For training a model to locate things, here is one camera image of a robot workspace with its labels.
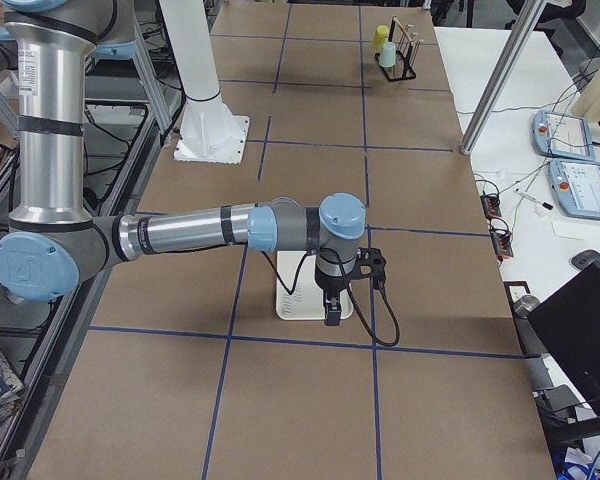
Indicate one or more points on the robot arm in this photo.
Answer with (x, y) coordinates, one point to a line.
(54, 243)

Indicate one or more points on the lower teach pendant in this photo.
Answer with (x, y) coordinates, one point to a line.
(576, 185)

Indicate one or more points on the yellow cup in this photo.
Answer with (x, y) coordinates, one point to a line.
(381, 35)

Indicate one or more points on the light green cup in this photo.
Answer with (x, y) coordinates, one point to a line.
(387, 55)

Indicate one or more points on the teach pendant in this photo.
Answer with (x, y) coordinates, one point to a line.
(576, 185)
(562, 136)

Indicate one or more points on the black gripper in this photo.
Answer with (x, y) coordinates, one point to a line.
(329, 286)

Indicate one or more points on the cream bear tray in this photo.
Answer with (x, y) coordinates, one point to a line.
(306, 303)

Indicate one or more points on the orange connector block near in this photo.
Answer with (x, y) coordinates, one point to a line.
(502, 244)

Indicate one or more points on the upper teach pendant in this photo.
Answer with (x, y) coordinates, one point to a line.
(562, 136)

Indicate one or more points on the silver metal cylinder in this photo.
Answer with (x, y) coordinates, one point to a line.
(524, 305)

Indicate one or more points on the black monitor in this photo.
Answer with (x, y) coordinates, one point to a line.
(568, 325)

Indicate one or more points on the orange connector block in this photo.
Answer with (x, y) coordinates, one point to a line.
(502, 244)
(491, 205)

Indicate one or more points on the aluminium frame post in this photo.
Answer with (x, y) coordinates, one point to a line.
(516, 41)

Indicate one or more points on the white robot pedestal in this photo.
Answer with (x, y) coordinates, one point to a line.
(209, 131)

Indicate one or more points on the black wire cup rack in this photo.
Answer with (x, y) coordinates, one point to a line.
(408, 43)

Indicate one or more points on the orange connector block far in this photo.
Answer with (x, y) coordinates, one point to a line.
(491, 205)

